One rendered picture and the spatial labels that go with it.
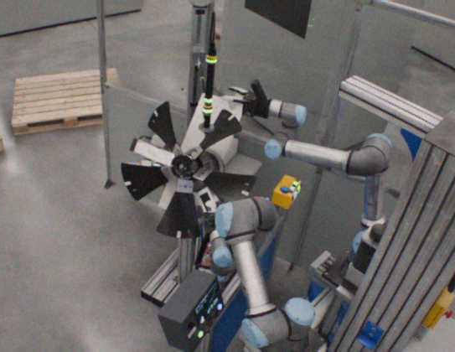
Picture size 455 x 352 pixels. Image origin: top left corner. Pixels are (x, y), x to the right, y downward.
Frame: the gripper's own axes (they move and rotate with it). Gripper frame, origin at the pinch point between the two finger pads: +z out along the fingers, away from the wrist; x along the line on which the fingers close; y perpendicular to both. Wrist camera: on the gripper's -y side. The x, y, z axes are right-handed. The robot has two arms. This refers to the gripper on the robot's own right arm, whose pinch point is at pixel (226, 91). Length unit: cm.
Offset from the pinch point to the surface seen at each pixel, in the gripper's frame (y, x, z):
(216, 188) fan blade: 48.0, -7.5, -2.0
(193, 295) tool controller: 41, -75, -16
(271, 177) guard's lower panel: 92, 67, -18
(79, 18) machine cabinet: 158, 413, 366
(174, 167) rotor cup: 46, -4, 21
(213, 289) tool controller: 44, -68, -21
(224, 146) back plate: 49, 27, 6
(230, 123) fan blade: 25.4, 15.2, 0.4
